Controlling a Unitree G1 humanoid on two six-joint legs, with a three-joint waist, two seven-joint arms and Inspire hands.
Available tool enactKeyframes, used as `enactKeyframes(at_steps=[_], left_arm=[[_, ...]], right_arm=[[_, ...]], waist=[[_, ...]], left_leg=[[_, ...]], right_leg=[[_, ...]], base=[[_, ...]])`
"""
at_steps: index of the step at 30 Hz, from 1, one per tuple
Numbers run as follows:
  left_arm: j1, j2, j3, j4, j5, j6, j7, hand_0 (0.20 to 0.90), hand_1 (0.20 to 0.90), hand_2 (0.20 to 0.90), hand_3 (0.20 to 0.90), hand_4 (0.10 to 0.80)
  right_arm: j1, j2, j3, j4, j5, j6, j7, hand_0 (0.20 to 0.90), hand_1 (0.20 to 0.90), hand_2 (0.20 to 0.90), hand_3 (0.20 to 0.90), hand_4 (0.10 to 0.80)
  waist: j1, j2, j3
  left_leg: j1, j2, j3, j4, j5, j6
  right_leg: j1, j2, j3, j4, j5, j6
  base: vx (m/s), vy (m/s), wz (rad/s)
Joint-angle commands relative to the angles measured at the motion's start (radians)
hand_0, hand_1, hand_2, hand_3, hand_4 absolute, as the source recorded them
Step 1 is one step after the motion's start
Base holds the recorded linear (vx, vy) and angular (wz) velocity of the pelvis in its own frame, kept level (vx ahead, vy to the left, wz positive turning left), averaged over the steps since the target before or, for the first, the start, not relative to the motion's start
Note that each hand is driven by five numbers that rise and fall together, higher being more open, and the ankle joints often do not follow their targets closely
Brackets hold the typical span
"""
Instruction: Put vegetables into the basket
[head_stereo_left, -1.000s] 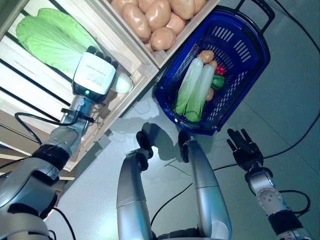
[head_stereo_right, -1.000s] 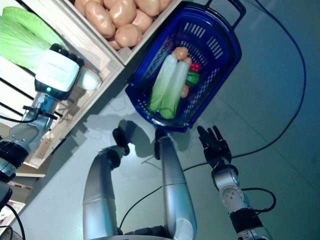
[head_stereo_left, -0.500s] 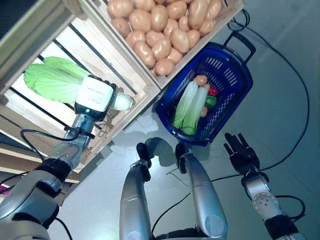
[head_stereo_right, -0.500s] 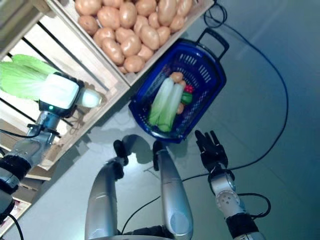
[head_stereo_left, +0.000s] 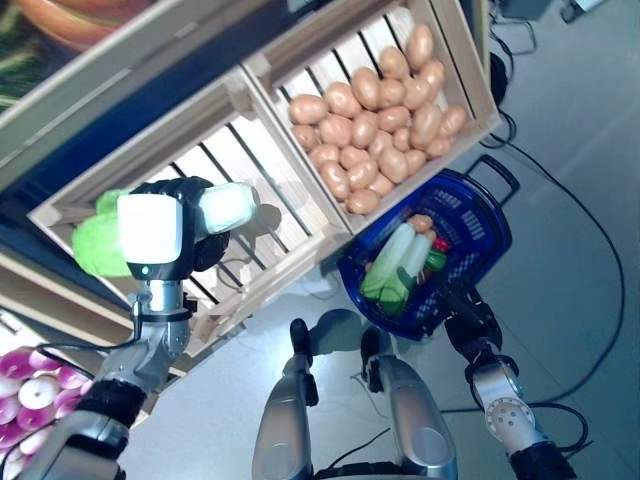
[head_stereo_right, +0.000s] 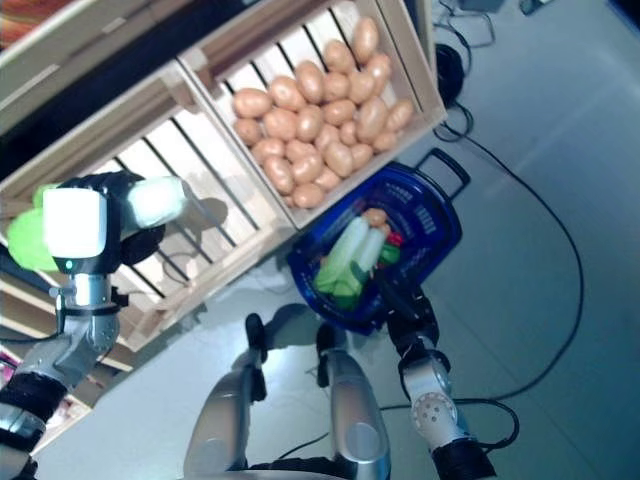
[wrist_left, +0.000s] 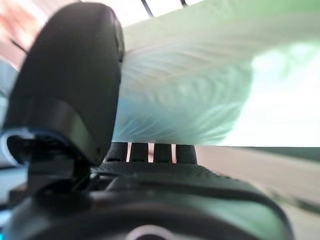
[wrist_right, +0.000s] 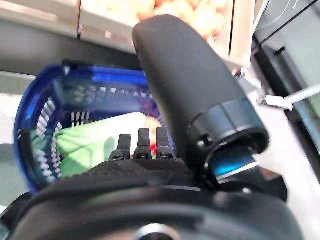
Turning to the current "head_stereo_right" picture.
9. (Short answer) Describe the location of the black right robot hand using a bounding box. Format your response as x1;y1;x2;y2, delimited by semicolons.
349;260;437;351

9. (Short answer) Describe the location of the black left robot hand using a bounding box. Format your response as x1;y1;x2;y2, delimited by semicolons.
40;169;171;276

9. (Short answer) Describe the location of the blue plastic shopping basket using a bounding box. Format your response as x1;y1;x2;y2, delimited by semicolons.
287;160;464;335

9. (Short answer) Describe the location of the napa cabbage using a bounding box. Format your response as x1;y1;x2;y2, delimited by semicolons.
5;174;190;275

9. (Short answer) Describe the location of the green leaf lettuce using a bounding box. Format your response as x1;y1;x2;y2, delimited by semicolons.
349;225;390;301

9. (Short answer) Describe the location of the small white green bok choy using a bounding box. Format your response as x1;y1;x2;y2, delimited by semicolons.
314;217;371;296

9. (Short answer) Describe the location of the wide slatted wooden crate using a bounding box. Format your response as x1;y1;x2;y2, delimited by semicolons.
0;59;301;354

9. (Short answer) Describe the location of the dark robot waist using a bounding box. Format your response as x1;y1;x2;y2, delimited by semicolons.
234;452;354;480

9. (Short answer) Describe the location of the wooden potato crate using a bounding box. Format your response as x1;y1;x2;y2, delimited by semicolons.
177;0;450;231

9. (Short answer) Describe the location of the black basket pull handle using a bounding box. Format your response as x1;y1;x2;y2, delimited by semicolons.
416;148;472;202

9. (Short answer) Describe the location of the black floor cable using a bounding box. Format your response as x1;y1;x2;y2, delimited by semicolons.
382;124;586;409

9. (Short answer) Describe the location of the black coiled cable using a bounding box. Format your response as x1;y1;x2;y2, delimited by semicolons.
433;42;475;109

